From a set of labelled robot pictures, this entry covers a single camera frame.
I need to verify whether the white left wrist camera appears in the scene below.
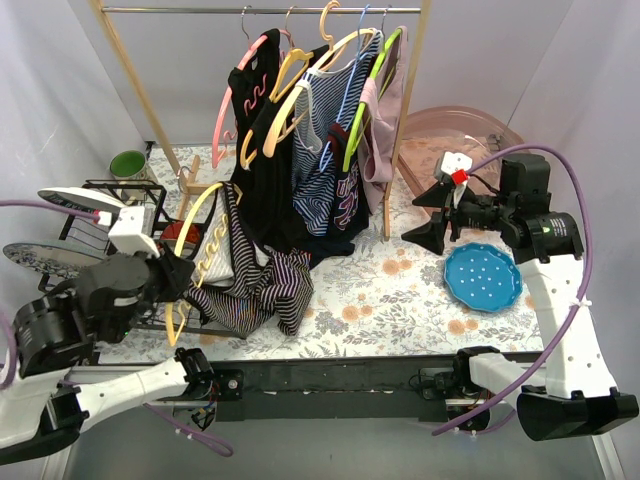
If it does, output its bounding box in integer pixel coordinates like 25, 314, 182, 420
108, 206, 160, 258

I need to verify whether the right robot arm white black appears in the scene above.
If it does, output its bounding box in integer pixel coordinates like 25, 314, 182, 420
404, 145, 639, 441

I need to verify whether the navy jersey with letters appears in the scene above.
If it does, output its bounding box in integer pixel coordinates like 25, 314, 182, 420
328, 123, 369, 239

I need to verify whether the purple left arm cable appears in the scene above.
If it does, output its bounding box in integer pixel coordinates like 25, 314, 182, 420
0, 199, 235, 459

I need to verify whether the wooden clothes rack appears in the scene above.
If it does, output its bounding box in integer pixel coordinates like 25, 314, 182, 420
88, 1, 431, 218

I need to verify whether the black garment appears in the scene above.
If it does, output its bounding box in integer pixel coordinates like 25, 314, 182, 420
227, 27, 371, 264

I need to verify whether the pink mauve garment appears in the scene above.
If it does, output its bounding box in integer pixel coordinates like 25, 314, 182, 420
357, 26, 408, 184

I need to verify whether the red bowl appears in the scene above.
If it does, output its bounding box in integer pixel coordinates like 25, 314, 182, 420
160, 221, 201, 245

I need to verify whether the black wire dish rack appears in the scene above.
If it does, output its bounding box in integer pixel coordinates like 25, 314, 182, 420
37, 179, 265, 341

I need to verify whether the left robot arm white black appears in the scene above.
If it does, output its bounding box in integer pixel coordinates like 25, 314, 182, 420
1, 248, 214, 465

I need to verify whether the floral tablecloth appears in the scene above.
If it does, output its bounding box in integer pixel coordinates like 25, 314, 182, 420
99, 135, 542, 364

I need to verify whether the blue white striped tank top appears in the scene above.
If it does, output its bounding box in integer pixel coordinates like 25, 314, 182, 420
291, 29, 384, 237

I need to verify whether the black white striped tank top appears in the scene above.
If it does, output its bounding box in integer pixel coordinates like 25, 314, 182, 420
184, 182, 314, 338

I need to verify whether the pink translucent plastic basin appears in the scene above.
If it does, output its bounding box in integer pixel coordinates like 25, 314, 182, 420
398, 106, 524, 196

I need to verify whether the white plate with lettering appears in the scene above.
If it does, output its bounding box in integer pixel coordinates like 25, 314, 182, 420
38, 187, 125, 214

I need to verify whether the green mug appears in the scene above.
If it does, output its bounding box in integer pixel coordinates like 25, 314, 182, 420
109, 150, 154, 183

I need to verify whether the blue wire hanger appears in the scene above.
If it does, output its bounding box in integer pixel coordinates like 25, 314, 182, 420
319, 3, 371, 172

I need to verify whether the peach plastic hanger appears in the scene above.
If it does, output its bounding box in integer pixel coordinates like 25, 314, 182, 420
262, 1, 376, 158

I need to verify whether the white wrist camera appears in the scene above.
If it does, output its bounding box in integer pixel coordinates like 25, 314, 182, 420
108, 206, 160, 258
434, 151, 473, 192

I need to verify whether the green plastic hanger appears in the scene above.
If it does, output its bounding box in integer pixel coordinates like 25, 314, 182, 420
342, 26, 406, 173

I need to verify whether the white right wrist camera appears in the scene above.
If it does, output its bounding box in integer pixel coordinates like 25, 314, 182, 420
434, 151, 473, 192

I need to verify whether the yellow wavy plastic hanger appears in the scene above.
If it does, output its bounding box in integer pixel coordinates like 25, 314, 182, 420
164, 181, 228, 347

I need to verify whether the blue dotted plate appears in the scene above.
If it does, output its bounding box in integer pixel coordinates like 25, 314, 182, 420
443, 243, 523, 313

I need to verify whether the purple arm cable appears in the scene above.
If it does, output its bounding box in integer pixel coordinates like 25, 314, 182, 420
0, 199, 235, 459
432, 144, 591, 436

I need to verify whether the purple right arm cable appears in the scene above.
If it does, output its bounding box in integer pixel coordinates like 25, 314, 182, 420
432, 144, 591, 436

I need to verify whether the blue floral patterned plate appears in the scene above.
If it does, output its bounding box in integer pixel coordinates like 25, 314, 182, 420
2, 240, 105, 279

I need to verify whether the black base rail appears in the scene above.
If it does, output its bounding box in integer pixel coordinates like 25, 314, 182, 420
211, 355, 487, 423

